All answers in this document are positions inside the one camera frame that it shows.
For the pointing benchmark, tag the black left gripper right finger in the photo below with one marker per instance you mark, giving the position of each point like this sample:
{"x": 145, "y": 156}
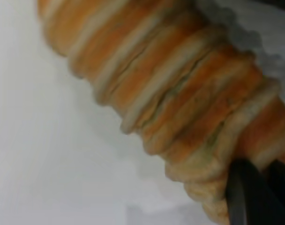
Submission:
{"x": 284, "y": 180}

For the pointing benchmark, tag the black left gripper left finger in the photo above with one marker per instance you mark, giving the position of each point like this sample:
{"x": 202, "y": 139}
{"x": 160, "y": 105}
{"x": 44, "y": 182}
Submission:
{"x": 250, "y": 201}

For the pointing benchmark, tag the ridged orange bread roll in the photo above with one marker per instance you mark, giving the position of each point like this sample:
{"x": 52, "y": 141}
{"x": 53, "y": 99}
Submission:
{"x": 180, "y": 93}

